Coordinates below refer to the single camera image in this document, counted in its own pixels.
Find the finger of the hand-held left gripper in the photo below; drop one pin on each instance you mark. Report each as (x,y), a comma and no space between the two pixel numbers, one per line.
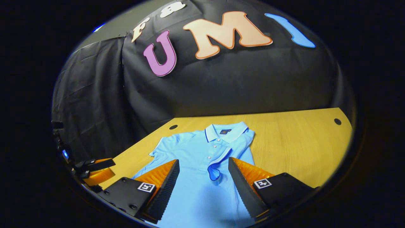
(98,164)

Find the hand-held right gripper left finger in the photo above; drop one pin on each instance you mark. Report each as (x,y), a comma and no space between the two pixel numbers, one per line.
(166,190)

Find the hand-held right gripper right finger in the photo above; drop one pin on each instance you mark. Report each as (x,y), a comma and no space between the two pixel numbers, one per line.
(243,190)

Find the light blue T-shirt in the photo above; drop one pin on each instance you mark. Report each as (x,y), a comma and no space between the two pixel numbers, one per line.
(190,148)

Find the black backdrop cloth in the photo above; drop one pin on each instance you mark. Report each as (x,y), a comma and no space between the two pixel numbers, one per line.
(237,85)

